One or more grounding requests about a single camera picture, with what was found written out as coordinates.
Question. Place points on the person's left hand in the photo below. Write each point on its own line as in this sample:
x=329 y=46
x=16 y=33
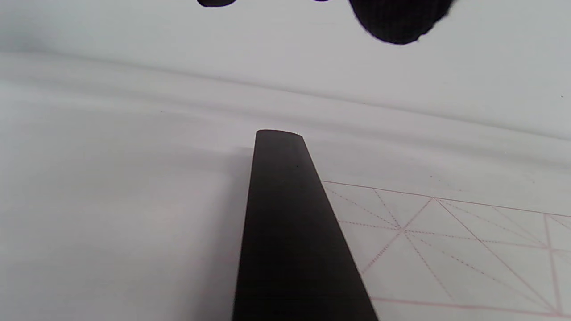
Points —
x=401 y=22

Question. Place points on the black bar paperweight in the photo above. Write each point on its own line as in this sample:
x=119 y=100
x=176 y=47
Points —
x=290 y=232

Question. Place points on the red grid calligraphy paper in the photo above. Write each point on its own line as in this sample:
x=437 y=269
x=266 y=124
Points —
x=446 y=267

